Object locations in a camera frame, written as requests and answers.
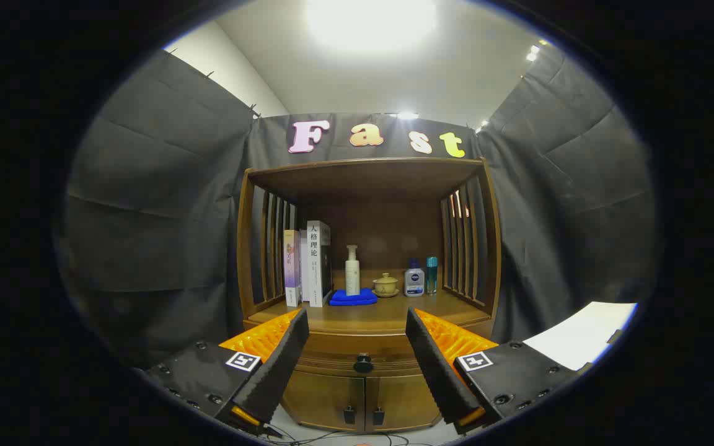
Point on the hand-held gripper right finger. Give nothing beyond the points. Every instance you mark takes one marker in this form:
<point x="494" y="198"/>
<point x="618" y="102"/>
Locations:
<point x="437" y="371"/>

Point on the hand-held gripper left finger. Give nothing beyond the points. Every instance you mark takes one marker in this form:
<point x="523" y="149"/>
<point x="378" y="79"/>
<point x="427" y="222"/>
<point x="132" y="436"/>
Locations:
<point x="282" y="365"/>

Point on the brown wooden drawer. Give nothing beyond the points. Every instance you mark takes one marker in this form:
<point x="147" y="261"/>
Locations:
<point x="344" y="350"/>

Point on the black drawer knob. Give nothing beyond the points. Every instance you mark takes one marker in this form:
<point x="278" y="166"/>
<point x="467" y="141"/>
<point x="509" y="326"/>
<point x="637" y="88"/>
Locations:
<point x="363" y="363"/>

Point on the wooden countertop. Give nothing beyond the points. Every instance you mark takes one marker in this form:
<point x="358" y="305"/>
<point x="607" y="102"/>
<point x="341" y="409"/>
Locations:
<point x="382" y="316"/>

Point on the brown wooden cabinet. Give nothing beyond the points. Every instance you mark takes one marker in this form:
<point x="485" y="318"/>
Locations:
<point x="369" y="176"/>

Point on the white bottle with blue cap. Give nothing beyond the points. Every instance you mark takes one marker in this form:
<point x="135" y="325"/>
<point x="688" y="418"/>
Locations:
<point x="414" y="282"/>

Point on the teal bottle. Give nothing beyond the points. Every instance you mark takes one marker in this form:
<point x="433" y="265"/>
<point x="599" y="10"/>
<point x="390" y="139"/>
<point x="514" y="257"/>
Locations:
<point x="432" y="275"/>

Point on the blue folded cloth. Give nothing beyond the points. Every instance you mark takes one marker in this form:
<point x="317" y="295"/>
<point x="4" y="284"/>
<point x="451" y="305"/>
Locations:
<point x="352" y="298"/>

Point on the purple book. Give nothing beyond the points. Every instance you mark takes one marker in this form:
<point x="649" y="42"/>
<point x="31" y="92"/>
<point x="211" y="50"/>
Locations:
<point x="292" y="266"/>

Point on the yellow lidded teacup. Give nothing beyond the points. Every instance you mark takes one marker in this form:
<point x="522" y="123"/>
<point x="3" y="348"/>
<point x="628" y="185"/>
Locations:
<point x="385" y="285"/>

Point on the thin white book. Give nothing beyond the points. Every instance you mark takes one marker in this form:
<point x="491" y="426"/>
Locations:
<point x="303" y="266"/>

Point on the thick white book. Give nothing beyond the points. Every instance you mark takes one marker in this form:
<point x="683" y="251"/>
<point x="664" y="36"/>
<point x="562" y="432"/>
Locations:
<point x="317" y="260"/>

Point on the white pump bottle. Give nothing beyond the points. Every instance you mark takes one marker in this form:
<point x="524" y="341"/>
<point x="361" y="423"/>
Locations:
<point x="352" y="275"/>

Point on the white flat board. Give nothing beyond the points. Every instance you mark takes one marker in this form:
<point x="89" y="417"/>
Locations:
<point x="580" y="334"/>

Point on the black backdrop cloth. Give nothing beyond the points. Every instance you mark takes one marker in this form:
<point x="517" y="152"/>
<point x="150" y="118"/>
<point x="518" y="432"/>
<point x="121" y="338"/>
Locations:
<point x="158" y="217"/>

